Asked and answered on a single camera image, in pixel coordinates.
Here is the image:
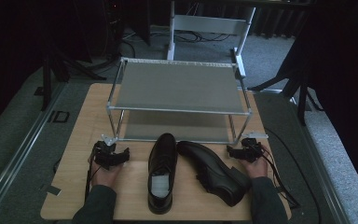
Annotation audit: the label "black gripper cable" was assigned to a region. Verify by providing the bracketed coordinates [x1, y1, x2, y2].
[259, 145, 300, 209]
[84, 148, 103, 201]

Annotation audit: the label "black tape piece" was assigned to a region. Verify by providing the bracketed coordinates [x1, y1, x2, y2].
[39, 183, 62, 197]

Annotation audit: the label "metal shoe rack grey shelves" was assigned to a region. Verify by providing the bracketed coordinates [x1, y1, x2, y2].
[105, 56, 254, 147]

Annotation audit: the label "person's right hand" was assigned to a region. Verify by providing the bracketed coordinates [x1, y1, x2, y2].
[244, 154, 269, 179]

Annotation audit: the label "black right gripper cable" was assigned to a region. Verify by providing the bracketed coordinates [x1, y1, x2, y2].
[259, 145, 300, 209]

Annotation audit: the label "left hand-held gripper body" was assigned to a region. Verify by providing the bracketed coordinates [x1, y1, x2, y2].
[92, 133, 121, 171]

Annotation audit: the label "white metal stand frame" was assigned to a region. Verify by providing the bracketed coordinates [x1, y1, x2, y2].
[166, 0, 257, 78]

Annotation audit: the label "black tripod stand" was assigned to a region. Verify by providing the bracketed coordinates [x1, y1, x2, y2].
[34, 43, 107, 112]
[247, 36, 324, 127]

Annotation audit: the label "person's left hand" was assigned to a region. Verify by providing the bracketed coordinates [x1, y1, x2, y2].
[88, 154, 125, 189]

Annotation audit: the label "black floor cables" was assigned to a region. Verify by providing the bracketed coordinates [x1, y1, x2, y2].
[122, 27, 232, 45]

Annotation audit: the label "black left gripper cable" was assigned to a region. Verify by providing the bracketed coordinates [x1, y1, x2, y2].
[84, 148, 103, 201]

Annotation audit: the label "metal floor rail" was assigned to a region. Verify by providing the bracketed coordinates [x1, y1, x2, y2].
[0, 81, 68, 218]
[287, 94, 353, 224]

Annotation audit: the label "black leather shoe white insole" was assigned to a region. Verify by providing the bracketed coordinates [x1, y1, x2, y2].
[147, 133, 179, 216]

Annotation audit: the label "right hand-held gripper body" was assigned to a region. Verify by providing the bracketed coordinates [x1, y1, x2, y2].
[240, 132, 269, 163]

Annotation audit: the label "dark computer tower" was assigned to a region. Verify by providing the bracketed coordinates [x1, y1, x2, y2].
[102, 0, 126, 59]

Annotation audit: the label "thin black floor cable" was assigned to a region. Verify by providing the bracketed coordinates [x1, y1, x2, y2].
[264, 127, 323, 224]

